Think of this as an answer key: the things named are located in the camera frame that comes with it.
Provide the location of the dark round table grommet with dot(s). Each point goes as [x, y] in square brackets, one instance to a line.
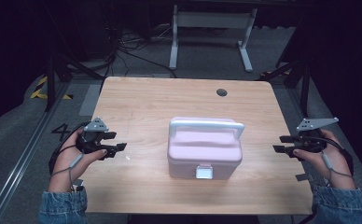
[221, 92]

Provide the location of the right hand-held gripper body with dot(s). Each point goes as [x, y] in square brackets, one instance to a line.
[311, 141]

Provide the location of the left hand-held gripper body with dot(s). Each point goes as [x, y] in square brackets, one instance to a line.
[93, 141]

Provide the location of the black tripod stand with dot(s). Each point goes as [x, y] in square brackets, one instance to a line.
[50, 84]
[305, 87]

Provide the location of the yellow and black floor tape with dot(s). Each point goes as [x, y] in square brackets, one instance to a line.
[39, 90]

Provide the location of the person's left hand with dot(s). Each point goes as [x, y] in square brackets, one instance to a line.
[64, 168]

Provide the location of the person's right hand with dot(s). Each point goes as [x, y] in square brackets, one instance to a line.
[337, 168]

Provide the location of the metal floor rail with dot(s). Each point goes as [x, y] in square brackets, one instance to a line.
[20, 158]

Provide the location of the white metal stand frame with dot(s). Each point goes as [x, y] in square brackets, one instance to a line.
[173, 46]

